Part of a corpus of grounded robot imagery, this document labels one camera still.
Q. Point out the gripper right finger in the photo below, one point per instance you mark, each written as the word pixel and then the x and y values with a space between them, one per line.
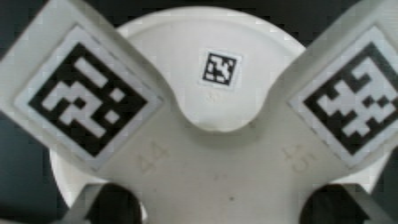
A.
pixel 341 205

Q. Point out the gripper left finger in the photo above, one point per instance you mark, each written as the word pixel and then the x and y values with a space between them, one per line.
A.
pixel 104 206

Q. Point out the white cross-shaped table base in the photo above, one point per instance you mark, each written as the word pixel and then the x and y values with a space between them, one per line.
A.
pixel 69 51

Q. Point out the white round table top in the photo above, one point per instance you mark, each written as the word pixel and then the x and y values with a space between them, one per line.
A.
pixel 245 136

